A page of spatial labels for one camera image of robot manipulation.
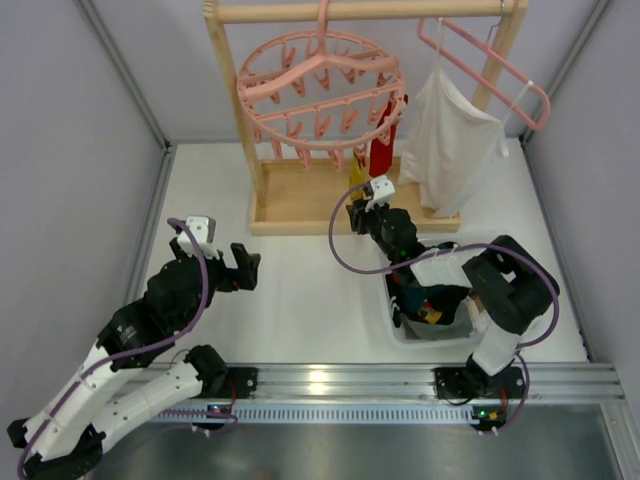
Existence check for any white plastic basket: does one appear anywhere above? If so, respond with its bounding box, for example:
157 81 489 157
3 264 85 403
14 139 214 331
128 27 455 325
381 231 498 350

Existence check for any pink clothes hanger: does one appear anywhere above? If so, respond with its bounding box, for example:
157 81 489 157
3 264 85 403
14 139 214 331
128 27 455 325
418 17 550 133

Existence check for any purple cable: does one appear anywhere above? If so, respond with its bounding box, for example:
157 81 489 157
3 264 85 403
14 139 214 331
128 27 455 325
17 217 239 476
328 180 560 436

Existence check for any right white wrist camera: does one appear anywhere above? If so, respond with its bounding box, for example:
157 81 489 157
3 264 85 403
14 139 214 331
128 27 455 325
365 175 395 212

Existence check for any yellow sock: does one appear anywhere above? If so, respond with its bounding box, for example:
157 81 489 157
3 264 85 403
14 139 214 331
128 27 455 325
349 156 369 202
419 308 442 324

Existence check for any black sock in basket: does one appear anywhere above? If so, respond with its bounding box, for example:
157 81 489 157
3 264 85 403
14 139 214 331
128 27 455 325
388 279 474 330

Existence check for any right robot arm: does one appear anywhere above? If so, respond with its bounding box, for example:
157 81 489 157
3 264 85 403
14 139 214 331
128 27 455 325
346 199 560 405

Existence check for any pink round clip hanger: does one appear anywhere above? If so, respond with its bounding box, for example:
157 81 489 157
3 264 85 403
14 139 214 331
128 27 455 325
236 1 408 170

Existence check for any red sock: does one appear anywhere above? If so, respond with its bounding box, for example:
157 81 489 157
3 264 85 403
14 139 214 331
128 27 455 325
369 114 402 177

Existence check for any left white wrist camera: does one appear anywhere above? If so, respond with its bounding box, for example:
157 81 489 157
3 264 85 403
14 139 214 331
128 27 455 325
177 216 220 259

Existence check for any white hanging garment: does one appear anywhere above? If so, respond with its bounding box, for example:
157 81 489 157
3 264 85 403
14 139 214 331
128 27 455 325
398 68 510 219

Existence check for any aluminium mounting rail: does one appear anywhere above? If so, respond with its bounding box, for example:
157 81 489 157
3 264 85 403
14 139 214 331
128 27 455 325
99 362 626 426

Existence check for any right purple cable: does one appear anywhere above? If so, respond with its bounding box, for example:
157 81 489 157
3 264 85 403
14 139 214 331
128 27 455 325
328 180 560 436

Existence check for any wooden clothes rack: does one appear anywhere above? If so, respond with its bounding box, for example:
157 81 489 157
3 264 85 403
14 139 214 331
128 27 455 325
203 1 528 235

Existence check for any yellow sock in basket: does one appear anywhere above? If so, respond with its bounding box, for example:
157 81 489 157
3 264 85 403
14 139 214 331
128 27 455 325
419 308 442 324

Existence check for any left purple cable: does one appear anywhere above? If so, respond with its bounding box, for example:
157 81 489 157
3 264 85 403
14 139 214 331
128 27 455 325
17 217 239 476

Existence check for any dark green patterned sock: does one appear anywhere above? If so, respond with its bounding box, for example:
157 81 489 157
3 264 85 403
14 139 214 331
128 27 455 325
399 285 431 315

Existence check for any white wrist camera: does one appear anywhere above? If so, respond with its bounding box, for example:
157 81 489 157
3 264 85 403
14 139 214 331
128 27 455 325
365 175 395 212
177 216 220 259

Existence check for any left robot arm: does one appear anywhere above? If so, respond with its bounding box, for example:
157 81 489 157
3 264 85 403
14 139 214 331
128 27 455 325
7 240 261 479

